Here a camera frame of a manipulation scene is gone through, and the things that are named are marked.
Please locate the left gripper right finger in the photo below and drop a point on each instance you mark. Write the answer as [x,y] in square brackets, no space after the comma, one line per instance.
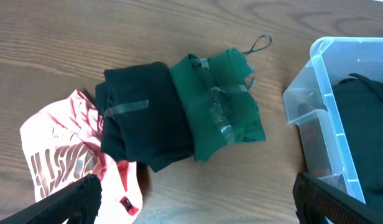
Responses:
[318,202]

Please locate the green folded garment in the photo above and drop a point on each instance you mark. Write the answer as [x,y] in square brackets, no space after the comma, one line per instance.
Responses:
[215,96]

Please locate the pink printed t-shirt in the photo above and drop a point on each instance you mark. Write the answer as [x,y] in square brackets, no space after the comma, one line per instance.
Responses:
[62,144]

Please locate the black taped folded garment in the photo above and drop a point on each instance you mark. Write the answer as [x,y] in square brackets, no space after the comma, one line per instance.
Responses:
[143,117]

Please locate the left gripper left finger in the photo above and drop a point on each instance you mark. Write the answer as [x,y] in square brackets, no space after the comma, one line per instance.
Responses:
[79,202]

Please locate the clear plastic storage bin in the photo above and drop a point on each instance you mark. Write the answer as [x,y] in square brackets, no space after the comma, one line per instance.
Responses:
[309,103]

